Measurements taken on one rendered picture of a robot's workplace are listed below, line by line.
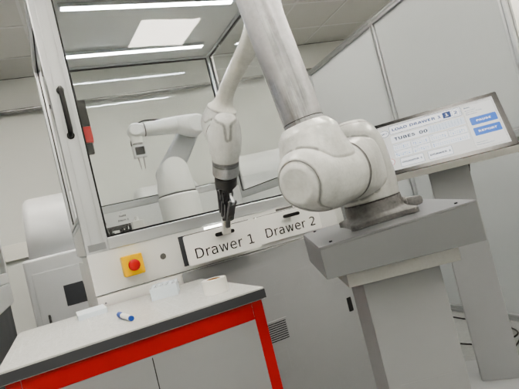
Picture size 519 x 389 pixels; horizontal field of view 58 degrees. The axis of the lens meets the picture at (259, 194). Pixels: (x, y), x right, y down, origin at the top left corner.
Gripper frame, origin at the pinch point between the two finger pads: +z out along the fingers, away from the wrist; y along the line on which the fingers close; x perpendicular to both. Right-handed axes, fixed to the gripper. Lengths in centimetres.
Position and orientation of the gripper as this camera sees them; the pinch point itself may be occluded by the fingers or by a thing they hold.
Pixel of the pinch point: (226, 225)
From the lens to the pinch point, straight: 167.4
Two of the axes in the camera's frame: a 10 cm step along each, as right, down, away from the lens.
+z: -0.2, 8.7, 5.0
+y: -4.6, -4.5, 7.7
